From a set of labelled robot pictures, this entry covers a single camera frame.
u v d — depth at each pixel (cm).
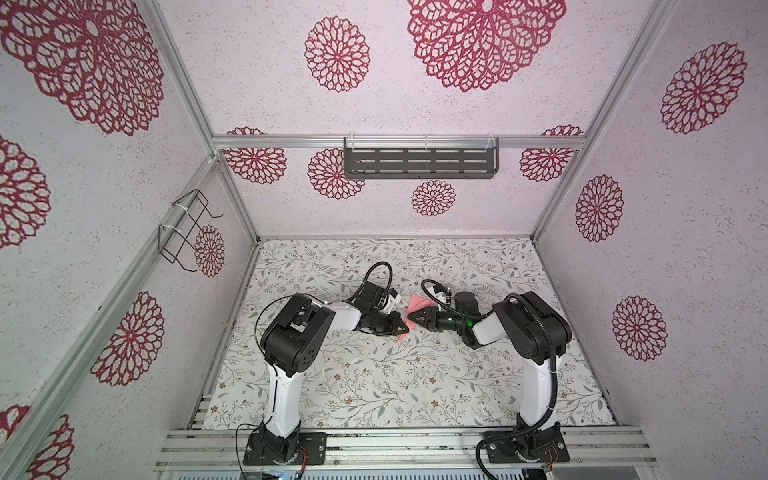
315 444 75
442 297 93
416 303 99
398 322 88
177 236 75
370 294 82
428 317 88
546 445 67
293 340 53
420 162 99
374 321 84
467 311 82
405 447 76
